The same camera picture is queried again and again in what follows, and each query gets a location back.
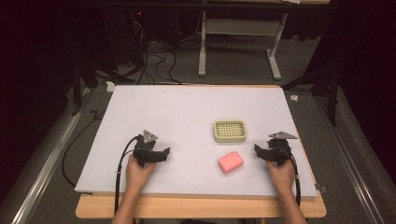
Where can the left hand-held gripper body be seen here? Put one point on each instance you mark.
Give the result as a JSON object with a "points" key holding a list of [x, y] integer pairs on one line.
{"points": [[144, 149]]}

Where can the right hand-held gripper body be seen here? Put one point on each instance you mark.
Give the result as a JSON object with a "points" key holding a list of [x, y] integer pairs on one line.
{"points": [[278, 149]]}

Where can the person's left hand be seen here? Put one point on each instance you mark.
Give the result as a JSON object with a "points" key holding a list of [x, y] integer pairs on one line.
{"points": [[138, 172]]}

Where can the person's right hand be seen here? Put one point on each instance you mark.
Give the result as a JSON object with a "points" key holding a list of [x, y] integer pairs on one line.
{"points": [[281, 175]]}

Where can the pink soap bar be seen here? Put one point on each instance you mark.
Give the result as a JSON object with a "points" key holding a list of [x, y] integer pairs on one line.
{"points": [[230, 162]]}

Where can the cream soap dish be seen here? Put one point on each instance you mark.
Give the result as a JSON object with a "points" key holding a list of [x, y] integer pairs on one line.
{"points": [[229, 131]]}

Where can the white foam board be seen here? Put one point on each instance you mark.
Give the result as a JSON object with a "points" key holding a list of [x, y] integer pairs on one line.
{"points": [[193, 115]]}

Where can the crumpled white paper scrap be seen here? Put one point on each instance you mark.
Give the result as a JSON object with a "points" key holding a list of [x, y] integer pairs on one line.
{"points": [[110, 86], [294, 98]]}

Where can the grey tape piece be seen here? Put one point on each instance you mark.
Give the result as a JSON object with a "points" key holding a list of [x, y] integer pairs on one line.
{"points": [[321, 188]]}

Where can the black metal stand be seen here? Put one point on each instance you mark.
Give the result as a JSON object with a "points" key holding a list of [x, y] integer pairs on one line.
{"points": [[330, 84], [82, 77]]}

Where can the dark computer tower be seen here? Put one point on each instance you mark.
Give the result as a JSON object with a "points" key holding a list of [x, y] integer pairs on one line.
{"points": [[135, 34]]}

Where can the metal floor rail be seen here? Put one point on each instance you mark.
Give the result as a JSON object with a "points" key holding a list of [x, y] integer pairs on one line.
{"points": [[351, 168], [46, 161]]}

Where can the white desk frame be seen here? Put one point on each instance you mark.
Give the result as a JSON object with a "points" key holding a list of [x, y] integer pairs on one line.
{"points": [[239, 28]]}

